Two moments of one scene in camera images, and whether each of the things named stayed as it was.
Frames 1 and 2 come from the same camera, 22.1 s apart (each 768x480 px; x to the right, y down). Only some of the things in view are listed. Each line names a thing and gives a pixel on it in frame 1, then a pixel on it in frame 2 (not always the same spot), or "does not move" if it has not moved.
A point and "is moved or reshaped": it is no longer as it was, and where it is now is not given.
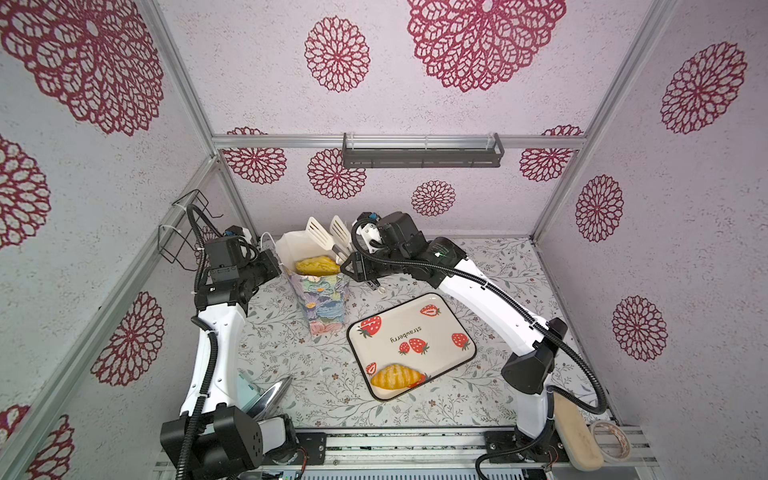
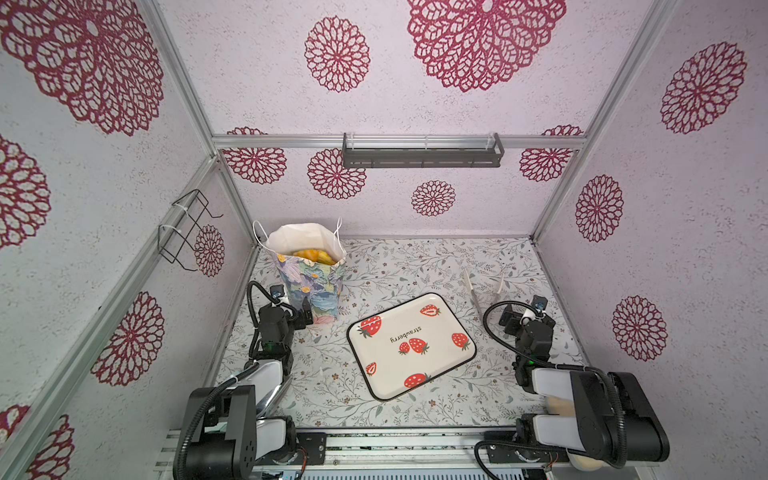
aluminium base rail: (409, 454) does not move
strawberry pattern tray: (422, 334) does not move
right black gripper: (364, 266) -> (513, 319)
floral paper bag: (322, 298) is moved or reshaped
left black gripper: (270, 263) -> (298, 319)
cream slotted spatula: (337, 238) is moved or reshaped
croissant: (395, 376) -> (315, 255)
